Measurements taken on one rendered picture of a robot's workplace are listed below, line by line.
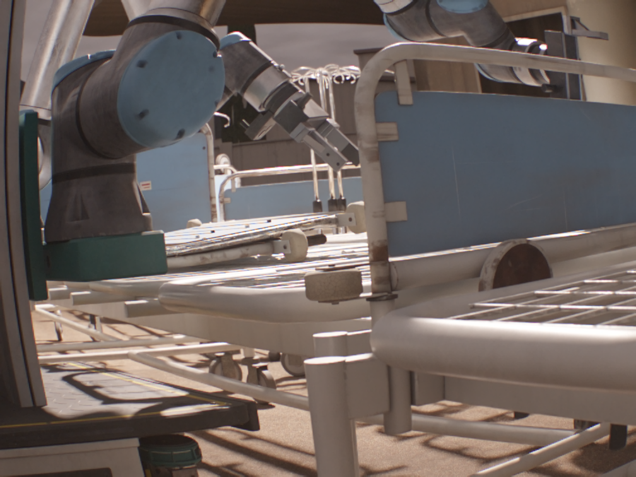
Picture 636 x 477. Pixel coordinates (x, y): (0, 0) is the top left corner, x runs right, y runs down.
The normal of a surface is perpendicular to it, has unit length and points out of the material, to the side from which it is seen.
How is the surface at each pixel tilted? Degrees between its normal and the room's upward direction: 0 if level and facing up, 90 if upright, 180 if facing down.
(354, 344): 90
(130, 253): 90
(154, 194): 90
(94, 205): 70
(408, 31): 137
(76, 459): 90
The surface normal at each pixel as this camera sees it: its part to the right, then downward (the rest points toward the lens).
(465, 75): -0.85, 0.08
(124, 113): -0.58, 0.47
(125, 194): 0.69, -0.40
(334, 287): 0.04, 0.01
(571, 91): 0.52, 0.14
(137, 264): 0.63, -0.04
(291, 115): -0.27, 0.12
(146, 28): -0.27, -0.33
